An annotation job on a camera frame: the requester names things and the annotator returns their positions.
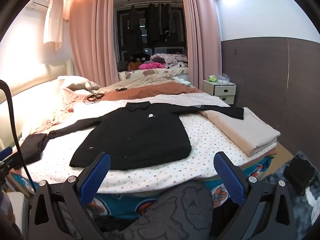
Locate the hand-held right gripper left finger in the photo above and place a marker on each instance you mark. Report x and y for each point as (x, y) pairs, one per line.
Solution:
(96, 177)

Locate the pink curtain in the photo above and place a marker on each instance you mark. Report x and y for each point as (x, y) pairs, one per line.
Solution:
(202, 42)
(92, 35)

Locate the small black object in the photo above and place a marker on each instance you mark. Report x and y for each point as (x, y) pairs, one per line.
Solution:
(121, 89)

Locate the hanging dark clothes group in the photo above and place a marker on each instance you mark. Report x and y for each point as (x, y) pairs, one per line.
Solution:
(157, 22)

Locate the black button jacket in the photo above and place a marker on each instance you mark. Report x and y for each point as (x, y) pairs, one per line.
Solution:
(140, 135)

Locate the blue shaggy rug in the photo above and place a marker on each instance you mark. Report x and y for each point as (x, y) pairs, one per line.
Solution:
(302, 212)

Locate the folded black garment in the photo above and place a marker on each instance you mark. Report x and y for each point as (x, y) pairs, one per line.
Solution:
(298, 172)

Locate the flat cardboard sheet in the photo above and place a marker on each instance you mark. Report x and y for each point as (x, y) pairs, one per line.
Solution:
(283, 155)

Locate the black plush toy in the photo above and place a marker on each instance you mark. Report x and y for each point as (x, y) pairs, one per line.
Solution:
(138, 57)

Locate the beige pillow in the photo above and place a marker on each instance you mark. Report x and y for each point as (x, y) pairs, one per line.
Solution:
(77, 81)

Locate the pile of floral clothes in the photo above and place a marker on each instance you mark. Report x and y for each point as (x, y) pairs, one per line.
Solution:
(172, 58)

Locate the small white cloth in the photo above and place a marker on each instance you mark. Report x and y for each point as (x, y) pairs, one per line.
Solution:
(182, 80)

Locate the folded beige blanket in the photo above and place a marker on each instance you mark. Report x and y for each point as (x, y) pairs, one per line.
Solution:
(245, 132)

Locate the cream printed quilt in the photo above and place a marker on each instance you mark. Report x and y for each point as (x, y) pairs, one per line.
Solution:
(150, 76)

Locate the rust orange blanket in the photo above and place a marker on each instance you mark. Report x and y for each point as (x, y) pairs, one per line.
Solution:
(155, 91)

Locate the cream nightstand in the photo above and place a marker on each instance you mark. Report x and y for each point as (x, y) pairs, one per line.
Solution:
(225, 90)

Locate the brown plush toy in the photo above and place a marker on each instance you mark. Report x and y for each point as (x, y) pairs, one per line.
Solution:
(132, 66)

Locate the salmon crumpled sheet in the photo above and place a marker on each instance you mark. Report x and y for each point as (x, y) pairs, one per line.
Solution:
(67, 97)

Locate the pink plush toy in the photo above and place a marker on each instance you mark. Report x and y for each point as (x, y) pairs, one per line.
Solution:
(150, 66)

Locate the white crumpled cloth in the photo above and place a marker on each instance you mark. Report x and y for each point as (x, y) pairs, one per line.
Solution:
(312, 197)

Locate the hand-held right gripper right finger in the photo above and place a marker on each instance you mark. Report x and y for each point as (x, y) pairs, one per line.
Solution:
(230, 180)

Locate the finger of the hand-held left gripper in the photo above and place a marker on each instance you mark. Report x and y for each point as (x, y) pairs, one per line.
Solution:
(6, 152)

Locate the clear plastic bag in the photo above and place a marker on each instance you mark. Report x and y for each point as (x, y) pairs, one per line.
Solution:
(225, 78)

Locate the hanging dark garment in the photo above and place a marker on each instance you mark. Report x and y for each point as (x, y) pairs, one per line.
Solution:
(134, 27)

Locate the cream padded headboard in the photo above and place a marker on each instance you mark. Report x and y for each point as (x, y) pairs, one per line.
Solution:
(22, 80)

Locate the green small item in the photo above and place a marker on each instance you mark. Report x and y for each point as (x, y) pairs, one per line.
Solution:
(213, 78)

